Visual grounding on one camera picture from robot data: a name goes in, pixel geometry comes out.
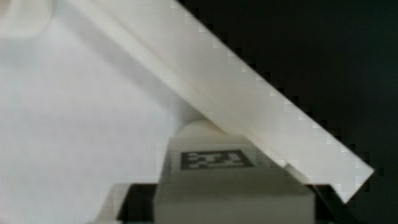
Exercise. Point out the white leg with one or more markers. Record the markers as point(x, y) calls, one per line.
point(225, 186)

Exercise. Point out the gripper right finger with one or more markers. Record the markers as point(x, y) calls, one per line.
point(331, 210)

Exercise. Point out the white square tabletop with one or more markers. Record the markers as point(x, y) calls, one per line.
point(116, 72)

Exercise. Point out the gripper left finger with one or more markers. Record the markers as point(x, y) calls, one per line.
point(127, 208)

